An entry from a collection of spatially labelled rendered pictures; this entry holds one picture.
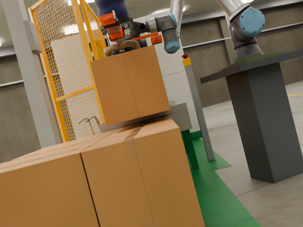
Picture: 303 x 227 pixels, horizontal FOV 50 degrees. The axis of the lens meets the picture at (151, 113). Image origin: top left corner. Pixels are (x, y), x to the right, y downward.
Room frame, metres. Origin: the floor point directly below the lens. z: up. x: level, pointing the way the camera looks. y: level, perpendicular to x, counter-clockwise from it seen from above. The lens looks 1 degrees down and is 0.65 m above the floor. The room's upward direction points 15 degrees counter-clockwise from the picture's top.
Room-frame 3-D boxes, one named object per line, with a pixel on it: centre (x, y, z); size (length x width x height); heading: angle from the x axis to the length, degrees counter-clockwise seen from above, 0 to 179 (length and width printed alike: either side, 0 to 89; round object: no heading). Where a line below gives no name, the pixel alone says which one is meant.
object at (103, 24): (1.64, 0.09, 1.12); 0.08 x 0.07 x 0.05; 179
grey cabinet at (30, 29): (3.28, 0.96, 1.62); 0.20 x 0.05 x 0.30; 178
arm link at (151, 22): (1.98, -0.14, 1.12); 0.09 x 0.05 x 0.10; 178
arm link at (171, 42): (1.98, -0.23, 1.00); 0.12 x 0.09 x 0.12; 177
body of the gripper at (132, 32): (1.99, -0.06, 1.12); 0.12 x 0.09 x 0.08; 88
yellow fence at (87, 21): (4.30, 0.44, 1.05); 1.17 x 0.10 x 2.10; 178
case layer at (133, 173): (1.85, 0.39, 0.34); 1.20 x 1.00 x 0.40; 178
